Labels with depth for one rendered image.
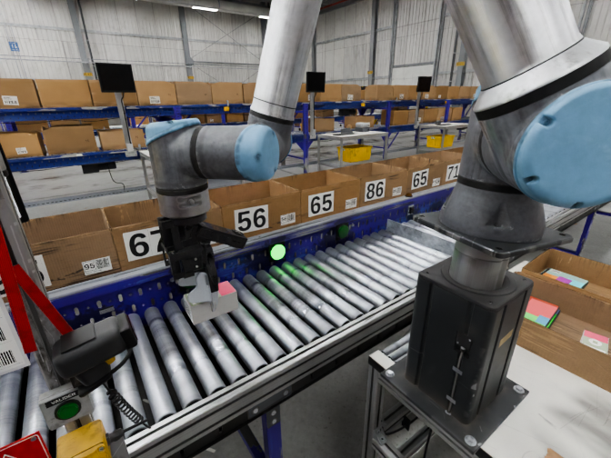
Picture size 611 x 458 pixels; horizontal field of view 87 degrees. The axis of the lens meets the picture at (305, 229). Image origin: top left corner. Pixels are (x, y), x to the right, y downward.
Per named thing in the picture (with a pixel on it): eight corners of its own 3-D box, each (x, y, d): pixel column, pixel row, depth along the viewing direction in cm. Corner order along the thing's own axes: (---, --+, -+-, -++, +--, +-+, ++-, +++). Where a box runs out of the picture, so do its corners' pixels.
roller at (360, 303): (370, 323, 115) (371, 311, 113) (290, 266, 154) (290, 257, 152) (380, 317, 118) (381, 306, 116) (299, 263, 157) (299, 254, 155)
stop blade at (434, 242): (461, 263, 151) (465, 246, 148) (385, 233, 186) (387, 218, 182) (462, 263, 151) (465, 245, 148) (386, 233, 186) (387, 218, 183)
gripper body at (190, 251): (165, 268, 66) (154, 213, 62) (206, 256, 71) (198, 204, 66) (175, 284, 60) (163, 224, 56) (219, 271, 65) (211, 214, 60)
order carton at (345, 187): (301, 224, 156) (300, 190, 150) (270, 209, 179) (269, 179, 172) (359, 208, 178) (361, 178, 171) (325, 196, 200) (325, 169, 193)
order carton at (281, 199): (225, 244, 135) (220, 206, 129) (201, 224, 158) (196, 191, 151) (301, 224, 157) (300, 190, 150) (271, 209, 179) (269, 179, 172)
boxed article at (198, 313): (238, 308, 72) (236, 291, 70) (194, 325, 66) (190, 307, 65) (229, 296, 76) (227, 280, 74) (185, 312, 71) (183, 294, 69)
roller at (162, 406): (159, 439, 77) (155, 424, 75) (125, 324, 116) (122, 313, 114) (181, 427, 79) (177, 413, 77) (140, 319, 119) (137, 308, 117)
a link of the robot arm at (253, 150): (282, 122, 58) (219, 123, 60) (261, 125, 47) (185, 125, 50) (284, 174, 61) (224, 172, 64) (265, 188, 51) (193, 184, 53)
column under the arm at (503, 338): (528, 393, 81) (566, 281, 69) (473, 455, 67) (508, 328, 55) (436, 336, 101) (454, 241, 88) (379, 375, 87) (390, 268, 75)
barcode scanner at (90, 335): (150, 366, 59) (129, 323, 55) (76, 406, 54) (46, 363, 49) (143, 345, 64) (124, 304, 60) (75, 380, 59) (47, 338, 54)
